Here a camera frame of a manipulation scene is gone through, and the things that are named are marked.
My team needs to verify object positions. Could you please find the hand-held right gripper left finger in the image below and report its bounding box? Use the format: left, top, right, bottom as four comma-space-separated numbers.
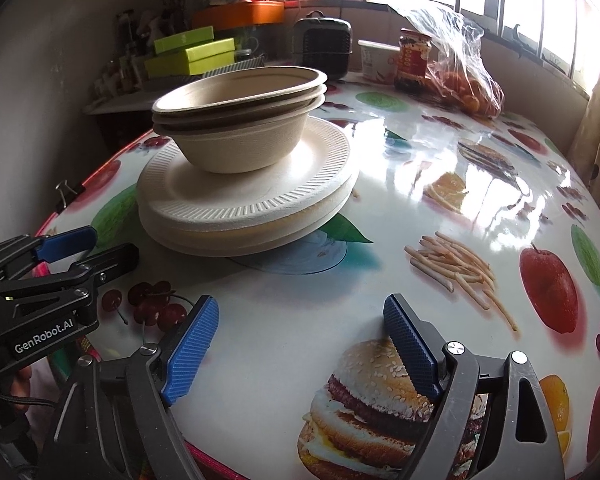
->
39, 296, 221, 480

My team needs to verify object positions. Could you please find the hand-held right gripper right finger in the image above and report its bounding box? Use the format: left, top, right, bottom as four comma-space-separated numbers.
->
383, 293, 566, 480

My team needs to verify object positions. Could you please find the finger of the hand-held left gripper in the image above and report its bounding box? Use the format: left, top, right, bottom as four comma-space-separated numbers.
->
0, 226, 99, 281
30, 242, 141, 301

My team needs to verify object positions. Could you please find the white paper plate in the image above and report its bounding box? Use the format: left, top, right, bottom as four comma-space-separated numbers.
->
136, 116, 352, 223
138, 160, 361, 242
140, 180, 353, 258

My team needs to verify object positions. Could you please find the beige paper bowl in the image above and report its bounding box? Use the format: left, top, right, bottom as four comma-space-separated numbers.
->
151, 66, 328, 116
152, 85, 328, 130
154, 95, 327, 175

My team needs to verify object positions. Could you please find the person's left hand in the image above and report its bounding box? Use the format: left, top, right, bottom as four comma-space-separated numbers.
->
7, 366, 33, 411

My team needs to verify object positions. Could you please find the black binder clip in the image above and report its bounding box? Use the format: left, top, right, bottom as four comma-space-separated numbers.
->
55, 181, 86, 213

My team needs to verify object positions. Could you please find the food print tablecloth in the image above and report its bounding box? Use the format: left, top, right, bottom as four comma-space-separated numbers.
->
32, 77, 600, 480

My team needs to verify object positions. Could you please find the bright green flat box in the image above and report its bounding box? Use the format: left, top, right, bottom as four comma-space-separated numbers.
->
144, 38, 237, 77

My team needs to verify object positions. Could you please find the grey striped box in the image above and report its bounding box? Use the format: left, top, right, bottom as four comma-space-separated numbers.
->
200, 56, 267, 78

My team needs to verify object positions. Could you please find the clear plastic bag of oranges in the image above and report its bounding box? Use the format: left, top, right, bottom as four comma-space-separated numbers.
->
387, 2, 505, 121

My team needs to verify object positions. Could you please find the orange box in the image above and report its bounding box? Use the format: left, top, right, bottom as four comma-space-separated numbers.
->
192, 1, 286, 29

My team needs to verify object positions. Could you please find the white plastic tub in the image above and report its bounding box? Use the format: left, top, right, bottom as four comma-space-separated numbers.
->
358, 39, 402, 83

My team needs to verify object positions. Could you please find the glass jar with red label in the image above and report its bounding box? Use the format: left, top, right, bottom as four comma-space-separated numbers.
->
394, 28, 433, 93

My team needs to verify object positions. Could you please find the grey fan heater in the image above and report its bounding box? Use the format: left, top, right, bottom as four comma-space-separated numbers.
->
292, 10, 353, 81

